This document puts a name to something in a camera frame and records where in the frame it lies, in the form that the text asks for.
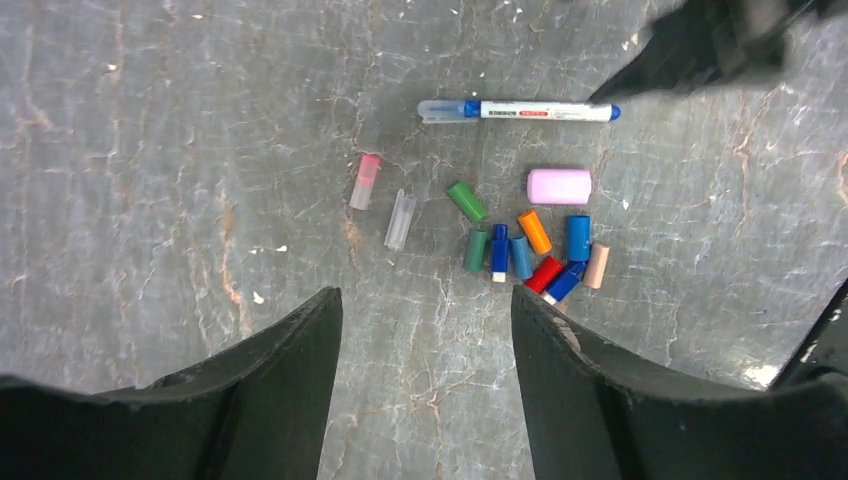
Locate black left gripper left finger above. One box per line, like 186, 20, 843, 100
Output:
1, 288, 343, 479

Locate teal marker cap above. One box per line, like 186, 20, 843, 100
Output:
509, 235, 533, 281

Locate blue white marker clear cap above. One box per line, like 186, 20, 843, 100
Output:
417, 99, 622, 125

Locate small blue white cap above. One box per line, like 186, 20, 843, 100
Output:
541, 261, 587, 305

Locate orange marker cap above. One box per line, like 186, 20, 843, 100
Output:
517, 210, 552, 255

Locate dark green marker cap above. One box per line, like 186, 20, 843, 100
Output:
464, 228, 489, 273

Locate light blue marker cap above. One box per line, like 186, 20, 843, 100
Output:
566, 215, 591, 262

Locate peach marker cap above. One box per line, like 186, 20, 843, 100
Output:
583, 243, 610, 289

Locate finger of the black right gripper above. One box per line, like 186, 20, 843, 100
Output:
589, 1, 789, 103

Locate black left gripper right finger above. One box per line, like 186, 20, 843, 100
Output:
511, 286, 847, 479

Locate clear highlighter cap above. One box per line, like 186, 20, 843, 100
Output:
349, 154, 381, 210

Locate blue cap white tip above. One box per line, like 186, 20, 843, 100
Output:
490, 224, 509, 283

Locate red marker cap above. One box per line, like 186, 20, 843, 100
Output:
524, 256, 564, 294

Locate clear purple marker cap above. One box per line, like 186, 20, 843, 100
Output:
384, 189, 417, 251

